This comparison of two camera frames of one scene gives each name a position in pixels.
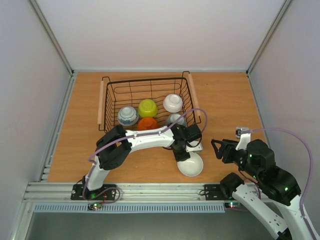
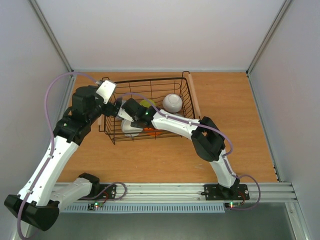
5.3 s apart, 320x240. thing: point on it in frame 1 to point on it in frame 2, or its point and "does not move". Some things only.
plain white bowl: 172,103 does not move
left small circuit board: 92,206 does not move
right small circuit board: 233,205 does not move
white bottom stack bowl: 192,167 to 129,130
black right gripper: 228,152 to 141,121
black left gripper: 180,158 to 110,111
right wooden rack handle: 194,95 does not move
